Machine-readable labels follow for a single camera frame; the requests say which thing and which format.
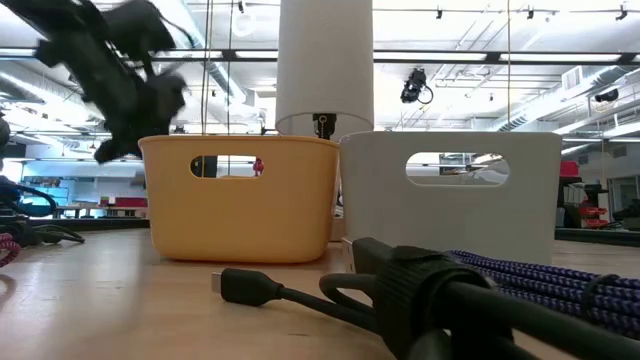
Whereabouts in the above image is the yellow plastic bin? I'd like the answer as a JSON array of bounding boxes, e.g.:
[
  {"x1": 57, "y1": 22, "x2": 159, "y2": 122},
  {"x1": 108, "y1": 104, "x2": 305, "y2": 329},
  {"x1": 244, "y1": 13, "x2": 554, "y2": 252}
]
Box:
[{"x1": 138, "y1": 134, "x2": 341, "y2": 265}]

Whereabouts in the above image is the black hanging cable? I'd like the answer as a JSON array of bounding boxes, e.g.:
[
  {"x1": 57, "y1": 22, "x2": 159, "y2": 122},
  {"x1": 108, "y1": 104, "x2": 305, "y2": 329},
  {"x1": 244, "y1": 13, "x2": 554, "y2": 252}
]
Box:
[
  {"x1": 226, "y1": 0, "x2": 234, "y2": 135},
  {"x1": 201, "y1": 0, "x2": 215, "y2": 135}
]

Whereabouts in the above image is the white ceiling vent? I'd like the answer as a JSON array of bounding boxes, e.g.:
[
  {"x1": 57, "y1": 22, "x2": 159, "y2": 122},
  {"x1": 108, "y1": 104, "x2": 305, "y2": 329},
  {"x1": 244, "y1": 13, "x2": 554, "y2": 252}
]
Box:
[{"x1": 560, "y1": 65, "x2": 584, "y2": 92}]

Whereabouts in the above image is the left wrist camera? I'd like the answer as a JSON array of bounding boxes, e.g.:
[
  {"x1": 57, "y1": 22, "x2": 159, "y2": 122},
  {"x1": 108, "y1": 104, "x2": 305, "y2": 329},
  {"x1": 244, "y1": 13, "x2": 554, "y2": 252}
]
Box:
[{"x1": 102, "y1": 0, "x2": 197, "y2": 69}]

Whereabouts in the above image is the thick black cable with strap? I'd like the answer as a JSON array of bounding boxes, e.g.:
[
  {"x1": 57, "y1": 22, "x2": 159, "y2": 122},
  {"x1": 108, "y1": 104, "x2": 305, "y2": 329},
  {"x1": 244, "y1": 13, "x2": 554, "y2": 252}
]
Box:
[{"x1": 210, "y1": 236, "x2": 640, "y2": 360}]

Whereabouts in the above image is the pink braided cable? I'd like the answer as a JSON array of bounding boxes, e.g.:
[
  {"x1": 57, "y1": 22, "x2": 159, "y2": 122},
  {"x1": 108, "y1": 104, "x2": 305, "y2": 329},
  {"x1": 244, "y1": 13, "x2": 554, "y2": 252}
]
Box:
[{"x1": 0, "y1": 233, "x2": 22, "y2": 269}]

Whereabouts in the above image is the black overhead camera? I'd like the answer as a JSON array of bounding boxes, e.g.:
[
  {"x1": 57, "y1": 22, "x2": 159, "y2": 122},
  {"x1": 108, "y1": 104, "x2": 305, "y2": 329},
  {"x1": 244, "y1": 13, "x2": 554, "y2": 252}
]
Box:
[{"x1": 399, "y1": 67, "x2": 434, "y2": 105}]

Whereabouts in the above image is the thin hanging cable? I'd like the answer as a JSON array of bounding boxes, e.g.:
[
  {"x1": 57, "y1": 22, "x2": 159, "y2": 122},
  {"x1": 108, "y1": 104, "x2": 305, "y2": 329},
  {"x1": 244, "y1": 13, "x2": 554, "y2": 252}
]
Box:
[{"x1": 505, "y1": 0, "x2": 512, "y2": 132}]

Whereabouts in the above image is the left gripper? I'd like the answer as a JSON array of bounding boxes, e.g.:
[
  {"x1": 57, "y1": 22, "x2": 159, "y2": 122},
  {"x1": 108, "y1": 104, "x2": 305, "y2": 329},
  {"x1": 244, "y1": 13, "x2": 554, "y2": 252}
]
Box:
[{"x1": 93, "y1": 69, "x2": 189, "y2": 165}]

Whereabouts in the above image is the white plastic bin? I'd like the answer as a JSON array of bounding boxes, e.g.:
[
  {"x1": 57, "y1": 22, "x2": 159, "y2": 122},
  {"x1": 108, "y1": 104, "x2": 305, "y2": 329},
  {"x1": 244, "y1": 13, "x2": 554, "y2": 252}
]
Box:
[{"x1": 339, "y1": 130, "x2": 564, "y2": 266}]

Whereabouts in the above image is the purple braided cable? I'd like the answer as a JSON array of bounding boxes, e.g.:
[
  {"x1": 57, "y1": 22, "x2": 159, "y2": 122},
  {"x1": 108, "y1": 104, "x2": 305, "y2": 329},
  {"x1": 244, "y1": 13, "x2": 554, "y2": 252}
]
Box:
[{"x1": 447, "y1": 249, "x2": 640, "y2": 341}]

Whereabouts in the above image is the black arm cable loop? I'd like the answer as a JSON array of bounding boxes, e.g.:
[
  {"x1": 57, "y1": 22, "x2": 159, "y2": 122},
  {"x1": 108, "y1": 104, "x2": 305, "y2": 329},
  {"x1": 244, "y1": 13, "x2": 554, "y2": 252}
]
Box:
[{"x1": 0, "y1": 177, "x2": 59, "y2": 219}]

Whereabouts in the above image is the dark cable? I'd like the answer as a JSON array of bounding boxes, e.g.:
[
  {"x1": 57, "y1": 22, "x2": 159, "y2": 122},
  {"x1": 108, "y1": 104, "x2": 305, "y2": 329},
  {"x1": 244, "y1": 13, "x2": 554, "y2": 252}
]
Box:
[{"x1": 0, "y1": 219, "x2": 86, "y2": 247}]

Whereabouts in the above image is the black lamp socket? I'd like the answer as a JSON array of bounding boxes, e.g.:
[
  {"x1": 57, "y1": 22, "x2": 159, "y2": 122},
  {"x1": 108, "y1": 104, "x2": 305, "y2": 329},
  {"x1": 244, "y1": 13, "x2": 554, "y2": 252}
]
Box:
[{"x1": 312, "y1": 112, "x2": 337, "y2": 140}]

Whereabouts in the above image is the white cylindrical lamp shade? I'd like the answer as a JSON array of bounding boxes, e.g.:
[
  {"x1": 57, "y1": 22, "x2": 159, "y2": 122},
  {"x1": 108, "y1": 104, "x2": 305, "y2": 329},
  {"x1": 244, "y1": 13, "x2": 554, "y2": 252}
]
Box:
[{"x1": 274, "y1": 0, "x2": 375, "y2": 140}]

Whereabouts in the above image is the black aluminium table frame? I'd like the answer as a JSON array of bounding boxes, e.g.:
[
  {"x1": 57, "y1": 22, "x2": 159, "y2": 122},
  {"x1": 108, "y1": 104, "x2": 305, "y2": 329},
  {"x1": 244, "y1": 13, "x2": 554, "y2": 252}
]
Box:
[{"x1": 49, "y1": 217, "x2": 640, "y2": 247}]

